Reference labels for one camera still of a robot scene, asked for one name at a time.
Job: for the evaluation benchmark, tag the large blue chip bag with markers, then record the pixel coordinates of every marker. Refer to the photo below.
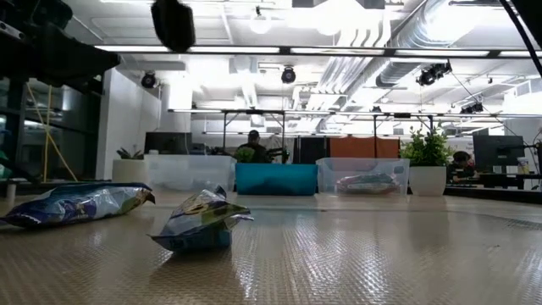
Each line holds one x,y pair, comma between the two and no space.
76,205

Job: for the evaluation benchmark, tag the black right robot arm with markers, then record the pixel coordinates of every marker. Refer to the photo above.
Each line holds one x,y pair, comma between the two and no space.
531,10

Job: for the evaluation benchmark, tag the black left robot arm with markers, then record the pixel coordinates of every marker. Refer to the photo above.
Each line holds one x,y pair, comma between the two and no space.
51,46

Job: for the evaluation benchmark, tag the black ceiling spotlight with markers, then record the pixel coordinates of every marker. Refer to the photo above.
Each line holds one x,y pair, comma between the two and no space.
148,80
432,74
288,75

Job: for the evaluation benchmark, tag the clear plastic bin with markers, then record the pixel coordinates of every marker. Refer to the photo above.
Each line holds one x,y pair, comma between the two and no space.
339,167
190,169

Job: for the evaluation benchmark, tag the small green plant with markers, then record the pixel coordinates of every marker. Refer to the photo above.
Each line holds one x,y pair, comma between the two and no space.
245,154

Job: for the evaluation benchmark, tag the person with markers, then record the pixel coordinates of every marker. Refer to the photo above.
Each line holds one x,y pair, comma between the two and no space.
254,150
461,167

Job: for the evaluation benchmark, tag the succulent in white pot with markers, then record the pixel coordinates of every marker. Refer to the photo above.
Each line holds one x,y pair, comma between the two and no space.
129,171

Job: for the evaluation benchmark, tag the teal plastic bin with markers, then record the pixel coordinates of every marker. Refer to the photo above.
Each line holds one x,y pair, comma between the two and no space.
275,180

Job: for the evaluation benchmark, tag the black partition panel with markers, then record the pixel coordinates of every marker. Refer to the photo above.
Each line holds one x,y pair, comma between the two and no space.
311,149

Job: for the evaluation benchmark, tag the orange partition panel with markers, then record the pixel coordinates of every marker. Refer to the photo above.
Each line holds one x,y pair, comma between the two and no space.
364,147

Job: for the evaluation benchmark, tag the beige silicone mat dark border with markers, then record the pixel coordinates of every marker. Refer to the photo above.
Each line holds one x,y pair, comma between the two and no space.
339,262

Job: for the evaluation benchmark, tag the leafy plant in white pot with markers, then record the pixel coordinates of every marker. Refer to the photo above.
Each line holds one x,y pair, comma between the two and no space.
427,178

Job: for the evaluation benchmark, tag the black computer monitor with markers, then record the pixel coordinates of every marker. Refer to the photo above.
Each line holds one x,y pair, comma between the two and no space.
497,152

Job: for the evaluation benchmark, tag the black office desk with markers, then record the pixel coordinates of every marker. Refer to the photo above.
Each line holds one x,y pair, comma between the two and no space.
499,180

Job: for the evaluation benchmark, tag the black background workstation frame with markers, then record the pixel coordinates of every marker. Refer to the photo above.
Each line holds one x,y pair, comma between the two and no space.
254,112

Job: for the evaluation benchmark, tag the silver ventilation duct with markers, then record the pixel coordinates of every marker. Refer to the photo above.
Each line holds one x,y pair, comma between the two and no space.
406,63

